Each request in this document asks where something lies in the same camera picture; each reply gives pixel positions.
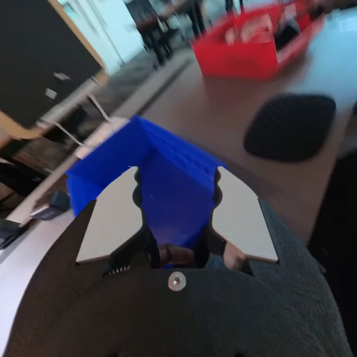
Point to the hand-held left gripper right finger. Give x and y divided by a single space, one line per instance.
240 223

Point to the black dimpled pad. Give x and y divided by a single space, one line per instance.
290 128

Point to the red plastic bin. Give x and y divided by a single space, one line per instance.
240 61

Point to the blue plastic bin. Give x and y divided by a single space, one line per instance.
167 184

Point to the small dark blue device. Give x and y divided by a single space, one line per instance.
53 205

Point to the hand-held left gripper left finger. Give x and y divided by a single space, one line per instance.
111 223

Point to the black chair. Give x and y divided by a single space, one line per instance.
148 25

